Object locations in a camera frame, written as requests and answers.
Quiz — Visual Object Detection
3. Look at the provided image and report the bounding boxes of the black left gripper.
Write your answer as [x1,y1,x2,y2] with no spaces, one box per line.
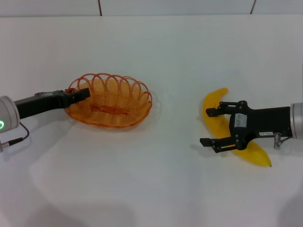
[13,87,91,120]

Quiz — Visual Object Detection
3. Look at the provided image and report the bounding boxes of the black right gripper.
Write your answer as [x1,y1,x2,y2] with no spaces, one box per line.
[199,100,292,154]

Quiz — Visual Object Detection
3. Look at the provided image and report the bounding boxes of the yellow banana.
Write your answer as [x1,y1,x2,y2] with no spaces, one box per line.
[201,87,273,167]

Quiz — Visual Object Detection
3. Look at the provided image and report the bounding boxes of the orange woven wire basket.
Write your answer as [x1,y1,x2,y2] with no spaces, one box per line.
[63,72,153,130]

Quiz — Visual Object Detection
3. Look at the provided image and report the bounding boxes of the right arm cable with plug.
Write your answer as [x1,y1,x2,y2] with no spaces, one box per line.
[273,132,292,148]

